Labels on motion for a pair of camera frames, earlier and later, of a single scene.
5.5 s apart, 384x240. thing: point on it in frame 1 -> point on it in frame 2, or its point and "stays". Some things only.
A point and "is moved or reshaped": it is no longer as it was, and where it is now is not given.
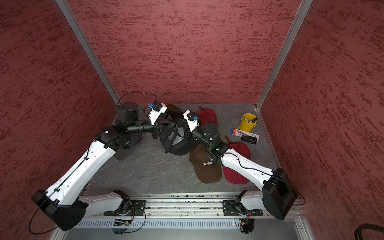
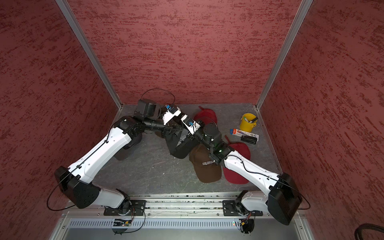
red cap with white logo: x=233 y=175 stays
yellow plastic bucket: x=246 y=126 stays
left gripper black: x=156 y=129 -> x=174 y=127
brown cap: x=207 y=170 stays
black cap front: x=176 y=137 is moved or reshaped
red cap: x=206 y=115 stays
